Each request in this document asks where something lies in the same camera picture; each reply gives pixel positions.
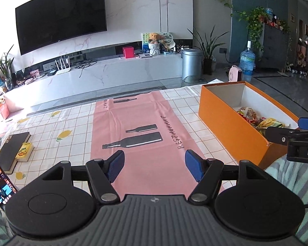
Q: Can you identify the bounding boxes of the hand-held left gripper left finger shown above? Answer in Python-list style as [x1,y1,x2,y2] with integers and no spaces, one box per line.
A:
[50,150,125,202]

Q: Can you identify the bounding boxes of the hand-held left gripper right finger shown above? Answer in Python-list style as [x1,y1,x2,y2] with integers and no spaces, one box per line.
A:
[184,149,261,202]

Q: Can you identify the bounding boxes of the yellow and white biscuit bag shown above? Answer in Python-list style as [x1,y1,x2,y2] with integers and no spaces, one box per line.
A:
[258,117,286,129]

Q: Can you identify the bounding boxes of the orange striped snack bag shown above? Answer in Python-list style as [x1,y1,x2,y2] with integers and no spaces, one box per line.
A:
[237,106,258,121]

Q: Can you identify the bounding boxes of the orange cardboard box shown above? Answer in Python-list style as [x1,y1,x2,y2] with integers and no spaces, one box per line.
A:
[198,81,299,166]

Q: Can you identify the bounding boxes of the person's teal striped clothing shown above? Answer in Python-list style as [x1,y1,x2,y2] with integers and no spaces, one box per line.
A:
[0,156,308,246]

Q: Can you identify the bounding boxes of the pink printed table mat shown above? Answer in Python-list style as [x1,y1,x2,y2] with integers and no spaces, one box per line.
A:
[90,91,208,200]

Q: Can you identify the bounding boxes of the cluttered open shelf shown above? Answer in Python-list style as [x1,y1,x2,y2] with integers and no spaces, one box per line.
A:
[285,18,308,79]

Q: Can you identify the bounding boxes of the pink space heater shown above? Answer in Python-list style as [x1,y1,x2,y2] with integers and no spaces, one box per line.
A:
[228,65,244,82]

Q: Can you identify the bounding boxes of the blue water jug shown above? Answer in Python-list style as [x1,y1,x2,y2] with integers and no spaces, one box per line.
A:
[239,40,256,76]

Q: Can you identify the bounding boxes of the grey cabinet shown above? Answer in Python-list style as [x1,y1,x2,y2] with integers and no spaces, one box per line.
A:
[257,23,292,71]

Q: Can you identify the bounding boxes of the yellow tissue packet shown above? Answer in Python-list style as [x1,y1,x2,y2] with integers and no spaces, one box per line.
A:
[15,142,34,162]

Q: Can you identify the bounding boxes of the long leaf potted plant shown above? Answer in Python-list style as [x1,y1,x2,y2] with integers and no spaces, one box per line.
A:
[187,26,229,75]

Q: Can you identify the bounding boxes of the silver trash can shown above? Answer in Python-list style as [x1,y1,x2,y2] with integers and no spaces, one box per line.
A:
[182,47,204,82]

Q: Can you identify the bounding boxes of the black book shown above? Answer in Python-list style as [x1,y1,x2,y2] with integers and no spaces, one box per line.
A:
[0,132,31,172]

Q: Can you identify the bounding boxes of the group of bottles and jars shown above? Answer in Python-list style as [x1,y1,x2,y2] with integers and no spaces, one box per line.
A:
[265,8,290,34]

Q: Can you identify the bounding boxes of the white router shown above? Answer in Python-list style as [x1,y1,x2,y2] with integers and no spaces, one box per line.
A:
[54,55,72,75]

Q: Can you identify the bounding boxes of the pink red box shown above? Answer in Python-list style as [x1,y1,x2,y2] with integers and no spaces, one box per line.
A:
[123,46,135,59]

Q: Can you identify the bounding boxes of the trailing green vine plant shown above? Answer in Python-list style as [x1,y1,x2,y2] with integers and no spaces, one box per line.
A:
[198,0,271,57]

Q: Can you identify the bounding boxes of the smartphone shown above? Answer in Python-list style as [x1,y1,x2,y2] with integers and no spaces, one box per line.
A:
[0,156,18,205]

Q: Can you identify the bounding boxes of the white basket pot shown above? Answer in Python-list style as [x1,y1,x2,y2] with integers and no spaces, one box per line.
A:
[148,43,161,55]

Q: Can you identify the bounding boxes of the blue framed picture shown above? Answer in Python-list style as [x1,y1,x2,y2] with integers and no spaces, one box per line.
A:
[142,33,151,53]

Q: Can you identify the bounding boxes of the pink carton box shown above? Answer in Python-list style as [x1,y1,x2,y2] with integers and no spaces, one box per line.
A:
[0,100,11,120]

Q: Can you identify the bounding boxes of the decorative round plate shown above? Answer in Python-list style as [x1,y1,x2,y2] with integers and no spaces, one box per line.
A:
[159,31,175,49]

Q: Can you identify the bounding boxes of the brown teddy bear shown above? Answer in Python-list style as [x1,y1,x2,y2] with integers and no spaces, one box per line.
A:
[148,32,161,44]

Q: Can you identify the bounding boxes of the slim potted plant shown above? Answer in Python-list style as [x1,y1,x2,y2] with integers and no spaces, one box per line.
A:
[0,45,14,93]

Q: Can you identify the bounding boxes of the black television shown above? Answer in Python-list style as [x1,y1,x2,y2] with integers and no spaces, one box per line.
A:
[15,0,108,55]

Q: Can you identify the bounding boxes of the black cables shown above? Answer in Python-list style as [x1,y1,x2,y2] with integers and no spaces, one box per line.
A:
[74,59,98,79]

